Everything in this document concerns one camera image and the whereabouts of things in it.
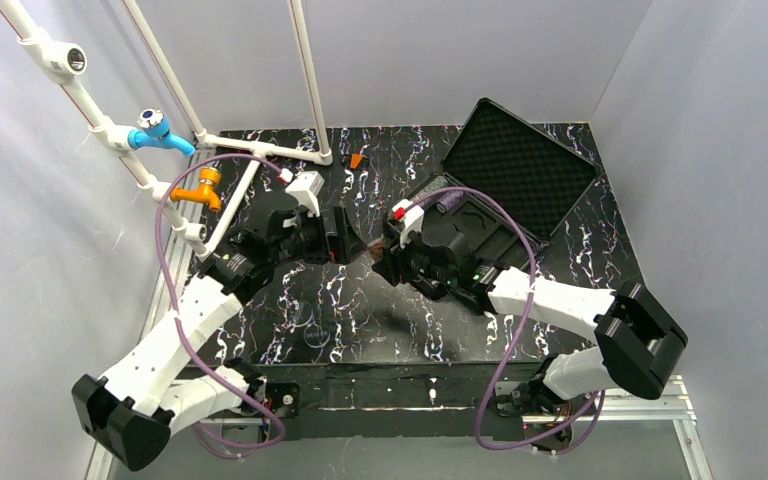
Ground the purple poker chip stack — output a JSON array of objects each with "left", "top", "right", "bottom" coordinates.
[{"left": 434, "top": 190, "right": 464, "bottom": 214}]

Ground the clear acrylic button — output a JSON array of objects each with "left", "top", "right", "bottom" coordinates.
[{"left": 287, "top": 301, "right": 314, "bottom": 329}]

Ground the black poker set case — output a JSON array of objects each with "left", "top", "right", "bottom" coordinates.
[{"left": 407, "top": 98, "right": 601, "bottom": 270}]

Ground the orange grey poker chip stack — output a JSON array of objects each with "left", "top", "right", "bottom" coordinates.
[{"left": 366, "top": 238, "right": 389, "bottom": 262}]

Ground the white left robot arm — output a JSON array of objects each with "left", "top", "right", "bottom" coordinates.
[{"left": 71, "top": 192, "right": 366, "bottom": 471}]

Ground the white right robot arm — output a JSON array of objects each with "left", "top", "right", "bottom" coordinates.
[{"left": 372, "top": 225, "right": 688, "bottom": 404}]

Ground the small orange black brush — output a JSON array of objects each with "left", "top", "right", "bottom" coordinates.
[{"left": 341, "top": 154, "right": 369, "bottom": 171}]

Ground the clear dealer button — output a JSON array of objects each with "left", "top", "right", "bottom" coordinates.
[{"left": 303, "top": 323, "right": 331, "bottom": 349}]

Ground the orange plastic faucet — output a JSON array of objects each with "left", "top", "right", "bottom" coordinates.
[{"left": 169, "top": 167, "right": 222, "bottom": 212}]

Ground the blue plastic faucet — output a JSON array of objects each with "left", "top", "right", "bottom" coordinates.
[{"left": 127, "top": 108, "right": 196, "bottom": 157}]

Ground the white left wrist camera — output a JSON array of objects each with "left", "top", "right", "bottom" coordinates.
[{"left": 285, "top": 171, "right": 324, "bottom": 217}]

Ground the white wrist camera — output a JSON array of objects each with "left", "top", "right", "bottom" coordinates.
[
  {"left": 285, "top": 171, "right": 324, "bottom": 217},
  {"left": 392, "top": 199, "right": 425, "bottom": 248}
]

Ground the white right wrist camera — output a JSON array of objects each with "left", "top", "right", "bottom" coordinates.
[{"left": 392, "top": 199, "right": 425, "bottom": 248}]

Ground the aluminium rail frame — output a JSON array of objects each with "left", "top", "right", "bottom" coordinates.
[{"left": 85, "top": 148, "right": 715, "bottom": 480}]

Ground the white pvc pipe frame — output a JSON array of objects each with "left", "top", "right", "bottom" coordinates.
[{"left": 0, "top": 0, "right": 334, "bottom": 265}]

